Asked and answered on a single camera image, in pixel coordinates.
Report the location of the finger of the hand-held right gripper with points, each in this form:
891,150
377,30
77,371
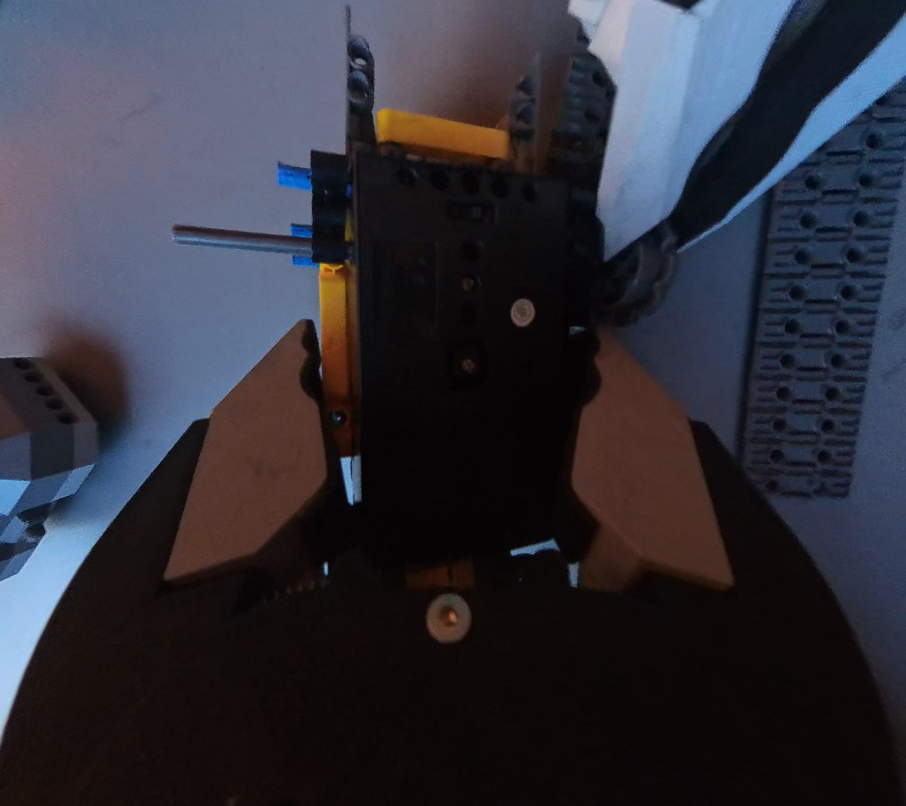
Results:
658,113
835,127

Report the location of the dark grey brick block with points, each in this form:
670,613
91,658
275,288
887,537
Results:
42,424

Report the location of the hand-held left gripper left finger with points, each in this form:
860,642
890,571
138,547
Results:
248,466

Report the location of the grey toy wheel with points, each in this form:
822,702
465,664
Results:
640,286

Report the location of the grey desk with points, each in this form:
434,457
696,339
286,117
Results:
177,77

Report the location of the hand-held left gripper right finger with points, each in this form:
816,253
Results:
644,487

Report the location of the long grey toy track strip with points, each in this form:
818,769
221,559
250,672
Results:
814,339

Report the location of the grey metal toy axle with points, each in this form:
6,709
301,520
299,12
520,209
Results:
233,236

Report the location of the black yellow toy brick vehicle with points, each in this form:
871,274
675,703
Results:
439,325

